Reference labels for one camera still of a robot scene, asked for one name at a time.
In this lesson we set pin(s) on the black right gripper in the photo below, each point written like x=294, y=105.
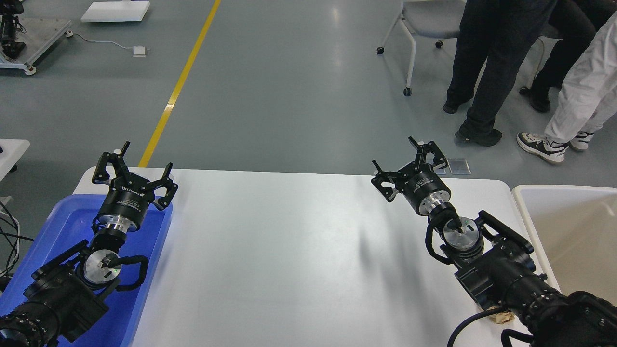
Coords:
x=417, y=181

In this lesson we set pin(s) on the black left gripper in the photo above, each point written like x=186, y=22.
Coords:
x=126, y=198

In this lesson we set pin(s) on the tan paper ball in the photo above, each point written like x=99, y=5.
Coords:
x=502, y=318

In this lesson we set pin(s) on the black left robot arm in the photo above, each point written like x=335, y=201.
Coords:
x=67, y=296

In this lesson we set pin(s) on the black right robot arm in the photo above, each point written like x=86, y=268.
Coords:
x=494, y=264

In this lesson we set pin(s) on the right metal floor plate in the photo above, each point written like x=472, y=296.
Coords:
x=459, y=166

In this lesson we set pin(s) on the blue plastic bin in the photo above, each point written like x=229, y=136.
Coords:
x=70, y=222

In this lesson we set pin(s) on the white side table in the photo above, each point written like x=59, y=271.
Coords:
x=12, y=151

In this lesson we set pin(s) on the white floor power box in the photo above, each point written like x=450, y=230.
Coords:
x=139, y=51

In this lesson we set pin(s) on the grey office chair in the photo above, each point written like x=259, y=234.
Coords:
x=438, y=19

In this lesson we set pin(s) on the person in black trousers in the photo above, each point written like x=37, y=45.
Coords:
x=495, y=37

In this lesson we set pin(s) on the beige plastic bin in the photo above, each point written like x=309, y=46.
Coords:
x=574, y=232

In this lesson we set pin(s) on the white flat board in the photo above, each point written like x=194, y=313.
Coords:
x=116, y=11

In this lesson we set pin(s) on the metal wheeled platform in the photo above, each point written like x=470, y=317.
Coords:
x=41, y=34

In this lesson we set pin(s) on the person in white trousers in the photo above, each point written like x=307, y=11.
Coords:
x=586, y=101

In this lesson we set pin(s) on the black robot on platform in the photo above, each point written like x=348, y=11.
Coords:
x=10, y=25

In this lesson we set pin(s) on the seated person in black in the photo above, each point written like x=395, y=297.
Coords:
x=577, y=21

